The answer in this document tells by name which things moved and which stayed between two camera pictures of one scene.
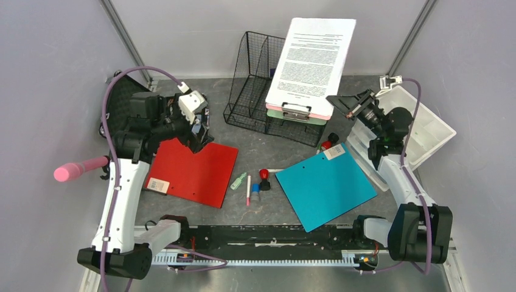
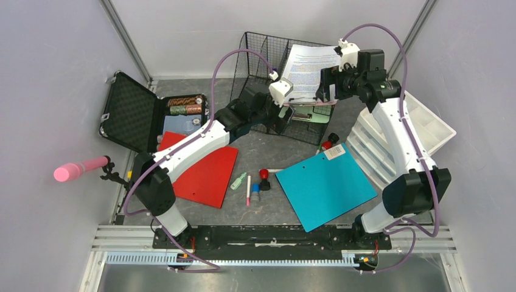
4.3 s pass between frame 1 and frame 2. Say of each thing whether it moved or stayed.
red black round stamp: stayed
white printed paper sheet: moved
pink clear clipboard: moved
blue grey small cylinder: stayed
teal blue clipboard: stayed
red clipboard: stayed
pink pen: stayed
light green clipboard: stayed
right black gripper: moved
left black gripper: moved
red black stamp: stayed
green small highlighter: stayed
